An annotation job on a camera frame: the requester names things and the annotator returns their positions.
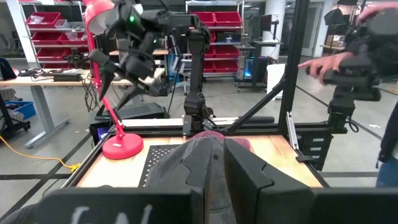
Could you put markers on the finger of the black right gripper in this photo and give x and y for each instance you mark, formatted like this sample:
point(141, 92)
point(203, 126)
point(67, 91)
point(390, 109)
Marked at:
point(104, 67)
point(133, 91)

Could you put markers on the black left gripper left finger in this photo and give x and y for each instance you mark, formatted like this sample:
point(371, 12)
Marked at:
point(199, 174)

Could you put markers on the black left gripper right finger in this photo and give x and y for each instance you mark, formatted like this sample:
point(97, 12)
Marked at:
point(242, 186)

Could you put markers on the dark grey baseball cap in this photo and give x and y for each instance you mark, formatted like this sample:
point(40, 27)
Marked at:
point(168, 168)

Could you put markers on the maroon baseball cap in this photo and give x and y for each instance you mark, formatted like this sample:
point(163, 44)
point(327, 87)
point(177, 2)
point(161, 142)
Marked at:
point(239, 144)

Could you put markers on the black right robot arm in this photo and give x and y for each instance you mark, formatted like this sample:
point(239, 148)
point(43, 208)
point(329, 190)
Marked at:
point(197, 77)

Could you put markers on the black computer case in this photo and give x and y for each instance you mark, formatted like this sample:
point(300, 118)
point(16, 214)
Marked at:
point(143, 110)

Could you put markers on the black power supply box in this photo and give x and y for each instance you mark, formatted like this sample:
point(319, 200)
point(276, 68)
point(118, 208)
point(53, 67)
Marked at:
point(66, 76)

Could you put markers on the black perforated metal stand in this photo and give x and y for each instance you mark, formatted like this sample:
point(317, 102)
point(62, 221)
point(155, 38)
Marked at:
point(155, 161)

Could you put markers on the red desk lamp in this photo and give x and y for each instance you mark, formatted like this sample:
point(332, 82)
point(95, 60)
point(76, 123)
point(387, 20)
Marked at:
point(122, 146)

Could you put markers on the shelf with red bins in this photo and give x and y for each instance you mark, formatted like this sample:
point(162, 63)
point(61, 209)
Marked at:
point(46, 37)
point(227, 18)

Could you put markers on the black gas spring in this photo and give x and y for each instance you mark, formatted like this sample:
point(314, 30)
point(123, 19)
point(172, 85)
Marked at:
point(256, 119)

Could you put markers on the wooden workbench with grey legs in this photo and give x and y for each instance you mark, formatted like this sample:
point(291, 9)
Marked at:
point(31, 81)

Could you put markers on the black labelled control box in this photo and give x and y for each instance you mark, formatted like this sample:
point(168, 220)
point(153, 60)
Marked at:
point(314, 155)

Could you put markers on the blue plastic bin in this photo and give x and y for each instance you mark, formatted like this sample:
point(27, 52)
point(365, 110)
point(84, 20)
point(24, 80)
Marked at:
point(21, 109)

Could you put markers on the black bag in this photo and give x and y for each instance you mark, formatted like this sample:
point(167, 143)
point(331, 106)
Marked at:
point(7, 70)

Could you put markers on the white box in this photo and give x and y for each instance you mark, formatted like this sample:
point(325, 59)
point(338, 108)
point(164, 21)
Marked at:
point(275, 81)

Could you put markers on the black equipment cart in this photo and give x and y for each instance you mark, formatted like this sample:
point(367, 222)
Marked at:
point(252, 62)

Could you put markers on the person's hand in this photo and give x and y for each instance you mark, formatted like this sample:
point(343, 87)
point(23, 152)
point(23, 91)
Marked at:
point(326, 63)
point(373, 9)

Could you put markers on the person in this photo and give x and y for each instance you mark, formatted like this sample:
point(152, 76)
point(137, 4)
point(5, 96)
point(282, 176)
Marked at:
point(388, 140)

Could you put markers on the black aluminium table frame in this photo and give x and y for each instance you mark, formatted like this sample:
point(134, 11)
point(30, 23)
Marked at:
point(293, 62)

